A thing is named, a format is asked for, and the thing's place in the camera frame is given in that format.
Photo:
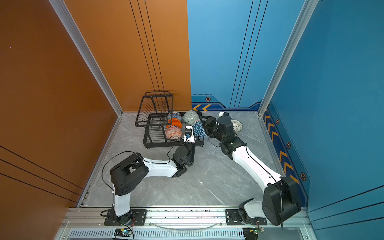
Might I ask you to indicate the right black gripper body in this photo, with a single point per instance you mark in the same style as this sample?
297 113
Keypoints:
212 129

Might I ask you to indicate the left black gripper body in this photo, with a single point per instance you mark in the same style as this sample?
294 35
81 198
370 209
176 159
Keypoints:
189 149

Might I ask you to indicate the white lattice pattern bowl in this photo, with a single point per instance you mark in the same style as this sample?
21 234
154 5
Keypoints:
238 126

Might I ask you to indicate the blue dotted pattern bowl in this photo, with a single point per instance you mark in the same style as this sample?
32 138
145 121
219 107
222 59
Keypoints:
199 130

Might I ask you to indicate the red geometric pattern bowl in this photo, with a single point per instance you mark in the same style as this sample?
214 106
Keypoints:
173 133

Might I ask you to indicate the black wire dish rack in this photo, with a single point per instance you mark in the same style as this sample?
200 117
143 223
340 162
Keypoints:
152 116

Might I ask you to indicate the green geometric pattern bowl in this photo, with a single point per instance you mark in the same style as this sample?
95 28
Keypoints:
190 117

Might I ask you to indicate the orange plastic bowl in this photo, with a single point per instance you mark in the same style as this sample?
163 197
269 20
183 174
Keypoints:
174 122

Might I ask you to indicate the blue floral white bowl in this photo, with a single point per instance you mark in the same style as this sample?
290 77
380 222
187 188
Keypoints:
175 115

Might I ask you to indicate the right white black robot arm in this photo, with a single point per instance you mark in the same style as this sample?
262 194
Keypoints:
281 199

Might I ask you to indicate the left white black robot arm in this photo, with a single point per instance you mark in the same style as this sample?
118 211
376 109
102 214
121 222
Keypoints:
126 176

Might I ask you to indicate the left green circuit board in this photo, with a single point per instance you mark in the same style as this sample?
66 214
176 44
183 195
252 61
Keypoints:
123 234

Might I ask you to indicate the green circuit board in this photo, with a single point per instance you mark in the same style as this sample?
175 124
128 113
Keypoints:
252 233
123 234

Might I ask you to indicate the right green circuit board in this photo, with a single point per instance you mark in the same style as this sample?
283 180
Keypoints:
252 233

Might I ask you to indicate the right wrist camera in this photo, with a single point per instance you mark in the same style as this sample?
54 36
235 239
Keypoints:
225 114

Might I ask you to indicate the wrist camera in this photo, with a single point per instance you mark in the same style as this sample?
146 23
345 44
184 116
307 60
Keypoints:
189 135
225 114

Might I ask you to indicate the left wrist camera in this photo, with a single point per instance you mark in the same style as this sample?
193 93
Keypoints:
189 135

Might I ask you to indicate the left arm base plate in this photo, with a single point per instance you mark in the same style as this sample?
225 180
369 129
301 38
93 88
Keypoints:
132 218

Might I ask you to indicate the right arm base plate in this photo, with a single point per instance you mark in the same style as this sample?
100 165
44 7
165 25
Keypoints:
235 217

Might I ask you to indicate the aluminium front rail frame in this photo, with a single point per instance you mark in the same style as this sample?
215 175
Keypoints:
179 223

